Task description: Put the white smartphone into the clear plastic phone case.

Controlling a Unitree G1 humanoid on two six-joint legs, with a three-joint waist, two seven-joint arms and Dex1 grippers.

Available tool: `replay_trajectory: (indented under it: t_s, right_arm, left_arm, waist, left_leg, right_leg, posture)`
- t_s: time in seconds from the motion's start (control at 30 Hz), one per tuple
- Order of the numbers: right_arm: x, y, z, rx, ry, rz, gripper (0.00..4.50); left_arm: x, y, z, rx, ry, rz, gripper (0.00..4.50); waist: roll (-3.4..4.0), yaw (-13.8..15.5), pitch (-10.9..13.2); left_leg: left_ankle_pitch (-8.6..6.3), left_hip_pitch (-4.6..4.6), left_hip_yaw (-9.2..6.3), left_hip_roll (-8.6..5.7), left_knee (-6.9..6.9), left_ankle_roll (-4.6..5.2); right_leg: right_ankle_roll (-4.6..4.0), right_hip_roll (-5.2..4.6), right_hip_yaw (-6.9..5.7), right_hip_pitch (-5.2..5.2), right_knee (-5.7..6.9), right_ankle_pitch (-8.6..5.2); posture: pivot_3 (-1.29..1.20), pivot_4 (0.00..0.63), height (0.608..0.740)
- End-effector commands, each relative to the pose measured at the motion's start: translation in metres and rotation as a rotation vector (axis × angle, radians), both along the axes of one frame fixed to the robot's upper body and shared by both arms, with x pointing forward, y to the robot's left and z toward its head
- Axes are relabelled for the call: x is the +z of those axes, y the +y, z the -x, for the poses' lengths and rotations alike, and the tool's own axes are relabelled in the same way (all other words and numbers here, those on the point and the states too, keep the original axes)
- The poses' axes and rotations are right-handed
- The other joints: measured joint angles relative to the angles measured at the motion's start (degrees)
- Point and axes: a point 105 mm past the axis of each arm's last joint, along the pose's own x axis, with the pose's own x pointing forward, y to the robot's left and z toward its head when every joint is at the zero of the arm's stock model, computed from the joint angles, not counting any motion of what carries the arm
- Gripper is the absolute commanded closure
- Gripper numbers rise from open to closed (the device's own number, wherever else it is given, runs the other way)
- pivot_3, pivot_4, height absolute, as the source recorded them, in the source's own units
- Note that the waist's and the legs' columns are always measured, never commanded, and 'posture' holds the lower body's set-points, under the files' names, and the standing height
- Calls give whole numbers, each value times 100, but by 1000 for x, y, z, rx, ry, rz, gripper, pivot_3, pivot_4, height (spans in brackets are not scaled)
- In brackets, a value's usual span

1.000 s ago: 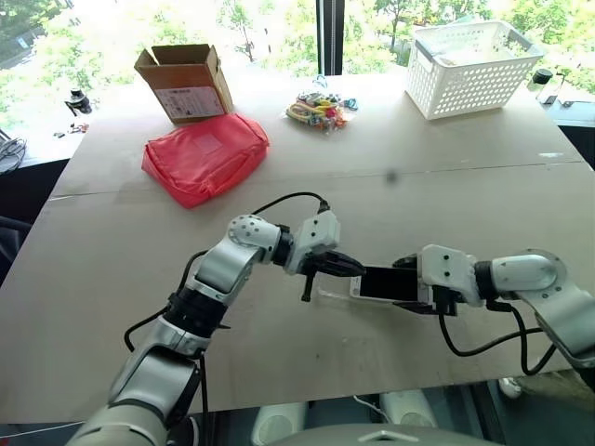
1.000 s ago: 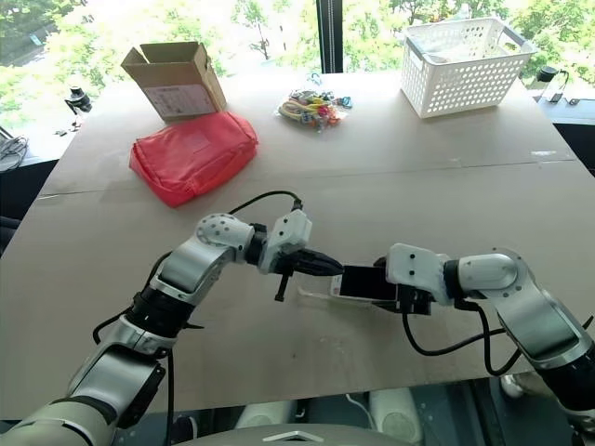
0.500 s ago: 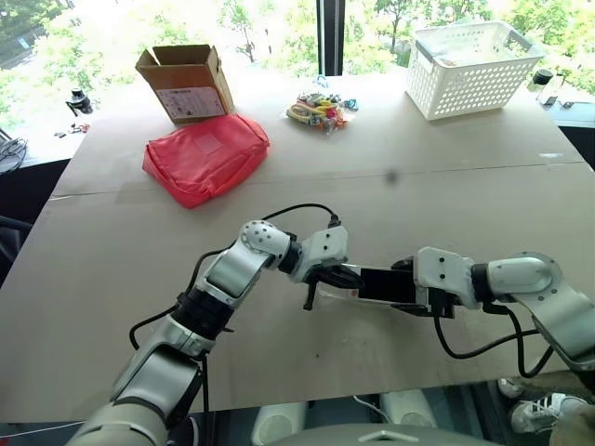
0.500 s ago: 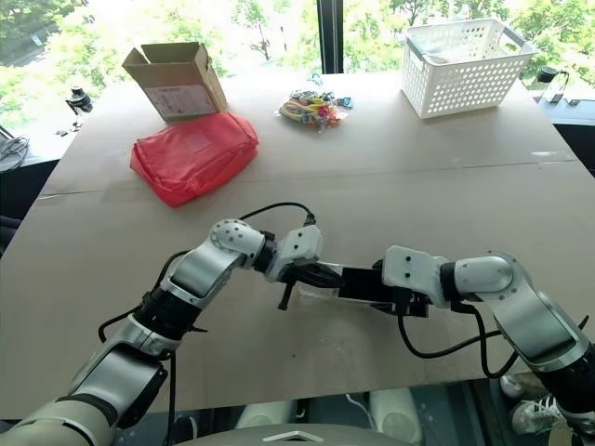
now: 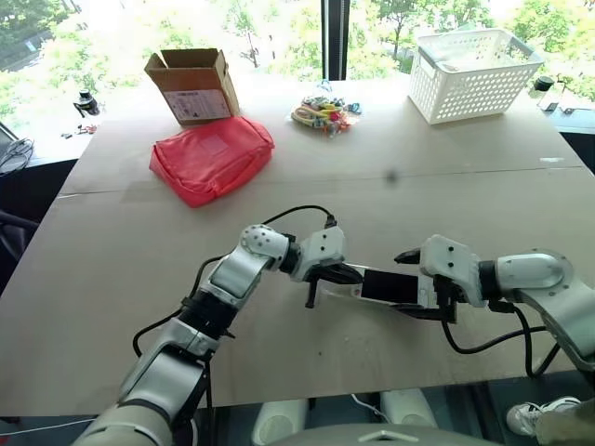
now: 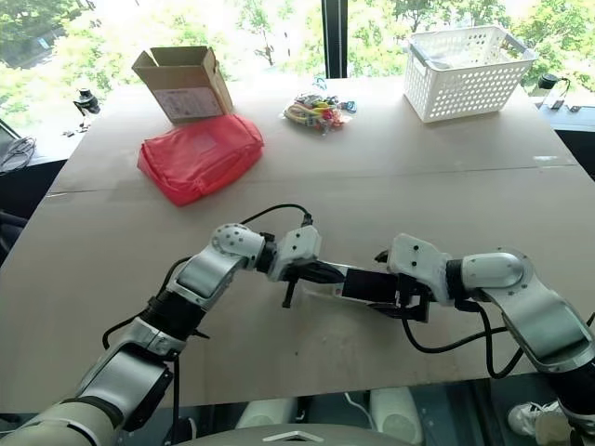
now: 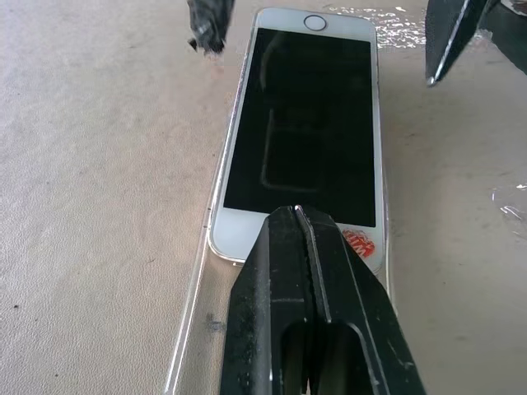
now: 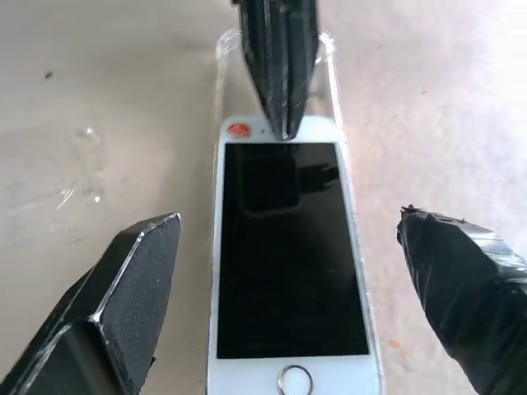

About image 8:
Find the white smartphone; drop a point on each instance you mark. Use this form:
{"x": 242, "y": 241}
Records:
{"x": 288, "y": 255}

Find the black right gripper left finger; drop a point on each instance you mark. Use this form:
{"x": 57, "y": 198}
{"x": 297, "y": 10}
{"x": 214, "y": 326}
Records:
{"x": 123, "y": 296}

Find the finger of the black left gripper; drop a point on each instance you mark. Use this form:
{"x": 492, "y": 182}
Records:
{"x": 302, "y": 53}
{"x": 265, "y": 53}

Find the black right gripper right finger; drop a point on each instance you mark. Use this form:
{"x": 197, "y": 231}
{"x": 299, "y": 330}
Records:
{"x": 469, "y": 288}

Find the clear plastic phone case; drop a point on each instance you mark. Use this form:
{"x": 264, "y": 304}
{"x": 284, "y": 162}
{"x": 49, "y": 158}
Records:
{"x": 229, "y": 96}

